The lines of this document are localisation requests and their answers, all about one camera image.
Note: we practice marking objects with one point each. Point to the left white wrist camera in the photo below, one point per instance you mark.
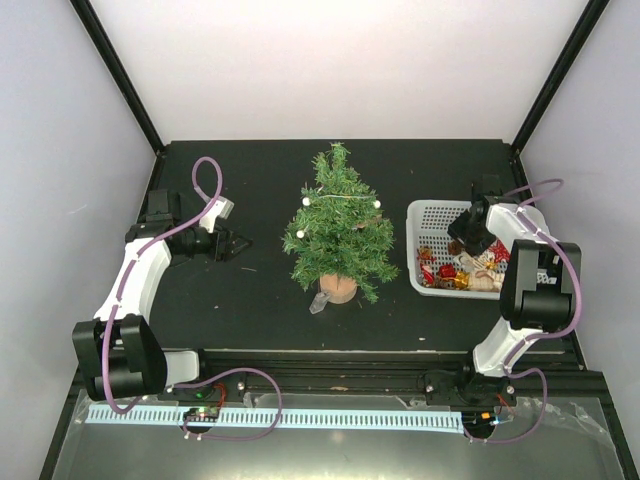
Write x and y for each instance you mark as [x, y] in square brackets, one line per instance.
[220, 209]

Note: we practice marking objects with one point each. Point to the right black frame post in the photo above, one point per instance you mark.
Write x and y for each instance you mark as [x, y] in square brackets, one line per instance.
[577, 39]

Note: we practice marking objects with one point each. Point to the red star ornament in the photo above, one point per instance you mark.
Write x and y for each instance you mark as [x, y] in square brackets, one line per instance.
[500, 253]

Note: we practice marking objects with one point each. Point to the small green christmas tree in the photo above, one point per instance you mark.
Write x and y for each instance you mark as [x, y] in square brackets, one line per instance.
[340, 228]

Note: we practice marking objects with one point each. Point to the white slotted cable duct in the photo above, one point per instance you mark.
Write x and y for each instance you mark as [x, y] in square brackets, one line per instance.
[264, 418]

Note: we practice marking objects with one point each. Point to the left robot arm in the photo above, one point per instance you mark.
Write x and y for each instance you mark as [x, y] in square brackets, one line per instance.
[117, 348]

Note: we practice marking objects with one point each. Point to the gold gift box ornament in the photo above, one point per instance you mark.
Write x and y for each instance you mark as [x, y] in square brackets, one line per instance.
[461, 280]

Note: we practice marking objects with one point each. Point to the clear battery box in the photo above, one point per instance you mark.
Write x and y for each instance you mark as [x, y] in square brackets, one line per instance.
[319, 302]

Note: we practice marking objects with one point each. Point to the beige figurine ornament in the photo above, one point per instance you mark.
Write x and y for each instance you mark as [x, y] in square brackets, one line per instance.
[486, 281]

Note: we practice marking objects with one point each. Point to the white perforated plastic basket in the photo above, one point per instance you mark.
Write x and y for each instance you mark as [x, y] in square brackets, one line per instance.
[427, 225]

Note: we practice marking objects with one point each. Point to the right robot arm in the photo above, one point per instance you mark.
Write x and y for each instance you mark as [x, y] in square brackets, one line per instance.
[540, 295]

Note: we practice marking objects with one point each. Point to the wooden tree base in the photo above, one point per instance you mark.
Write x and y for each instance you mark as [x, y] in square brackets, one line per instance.
[339, 289]

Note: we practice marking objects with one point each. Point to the left black frame post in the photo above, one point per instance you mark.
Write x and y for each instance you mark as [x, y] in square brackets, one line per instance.
[101, 41]

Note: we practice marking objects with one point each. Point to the red wrapped candy ornament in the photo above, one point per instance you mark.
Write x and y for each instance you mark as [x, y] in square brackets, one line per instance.
[426, 259]

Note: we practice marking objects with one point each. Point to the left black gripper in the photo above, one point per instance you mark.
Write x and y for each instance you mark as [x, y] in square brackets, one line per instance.
[226, 243]

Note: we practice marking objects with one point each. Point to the black frame post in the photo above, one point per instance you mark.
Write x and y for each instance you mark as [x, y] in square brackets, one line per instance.
[577, 39]
[101, 41]

